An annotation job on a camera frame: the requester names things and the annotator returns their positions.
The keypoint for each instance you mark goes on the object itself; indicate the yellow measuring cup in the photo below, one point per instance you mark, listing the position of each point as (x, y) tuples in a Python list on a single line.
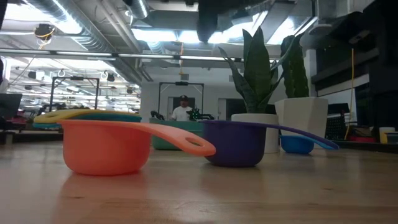
[(53, 117)]

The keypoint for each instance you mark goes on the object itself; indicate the black monitor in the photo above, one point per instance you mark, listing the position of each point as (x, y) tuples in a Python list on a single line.
[(9, 105)]

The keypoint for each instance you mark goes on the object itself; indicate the teal measuring cup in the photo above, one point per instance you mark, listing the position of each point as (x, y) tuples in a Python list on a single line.
[(109, 118)]

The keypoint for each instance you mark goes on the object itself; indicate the person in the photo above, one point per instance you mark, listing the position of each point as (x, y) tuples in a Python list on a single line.
[(182, 113)]

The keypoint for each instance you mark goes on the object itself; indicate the teal plastic basket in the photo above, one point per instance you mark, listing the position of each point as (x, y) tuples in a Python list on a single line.
[(168, 145)]

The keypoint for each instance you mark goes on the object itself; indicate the white round plant pot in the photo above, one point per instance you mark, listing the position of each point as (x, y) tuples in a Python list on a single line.
[(255, 117)]

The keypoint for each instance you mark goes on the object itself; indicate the black background rig frame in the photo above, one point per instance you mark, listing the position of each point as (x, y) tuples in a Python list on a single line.
[(181, 83), (74, 78)]

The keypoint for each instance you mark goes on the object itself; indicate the green cactus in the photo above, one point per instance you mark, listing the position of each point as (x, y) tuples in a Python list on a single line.
[(295, 71)]

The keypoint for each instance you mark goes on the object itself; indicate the black background robot arm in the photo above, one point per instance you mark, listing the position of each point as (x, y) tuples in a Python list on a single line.
[(199, 115), (157, 115)]

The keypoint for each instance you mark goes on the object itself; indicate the blue measuring cup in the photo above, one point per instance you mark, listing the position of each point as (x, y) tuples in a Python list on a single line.
[(297, 144)]

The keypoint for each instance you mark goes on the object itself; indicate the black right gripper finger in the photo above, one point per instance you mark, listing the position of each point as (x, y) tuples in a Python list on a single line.
[(207, 21)]

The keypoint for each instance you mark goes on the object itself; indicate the purple measuring cup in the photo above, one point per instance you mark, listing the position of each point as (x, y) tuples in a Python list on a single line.
[(236, 146)]

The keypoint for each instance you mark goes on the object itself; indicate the green snake plant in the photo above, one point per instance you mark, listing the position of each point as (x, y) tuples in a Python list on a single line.
[(256, 71)]

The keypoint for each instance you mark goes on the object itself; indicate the black perforated panel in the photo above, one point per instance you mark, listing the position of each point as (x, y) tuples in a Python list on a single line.
[(337, 127)]

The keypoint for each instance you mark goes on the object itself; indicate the white hexagonal plant pot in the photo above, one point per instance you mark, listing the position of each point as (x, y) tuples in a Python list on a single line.
[(304, 118)]

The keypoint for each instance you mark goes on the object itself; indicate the orange measuring cup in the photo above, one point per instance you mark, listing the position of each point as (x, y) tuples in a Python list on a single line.
[(102, 149)]

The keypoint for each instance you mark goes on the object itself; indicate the flat red object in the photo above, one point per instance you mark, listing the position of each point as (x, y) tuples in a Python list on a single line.
[(360, 139)]

